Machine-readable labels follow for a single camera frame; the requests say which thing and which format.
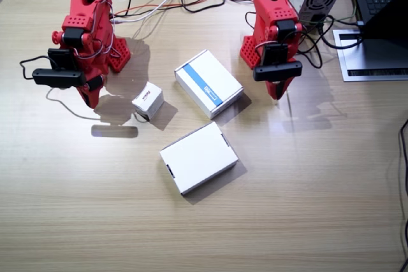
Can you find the red robot arm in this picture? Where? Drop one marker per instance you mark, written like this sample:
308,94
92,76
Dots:
271,7
86,14

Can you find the white box with blue stripe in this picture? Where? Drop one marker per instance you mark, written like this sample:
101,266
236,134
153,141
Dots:
204,74

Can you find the small white box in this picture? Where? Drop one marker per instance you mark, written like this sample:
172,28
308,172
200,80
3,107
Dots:
146,98

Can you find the black webcam on gripper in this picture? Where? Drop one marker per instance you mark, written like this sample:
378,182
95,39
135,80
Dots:
57,77
277,71

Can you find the plain white flat box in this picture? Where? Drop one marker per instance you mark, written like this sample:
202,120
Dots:
197,157

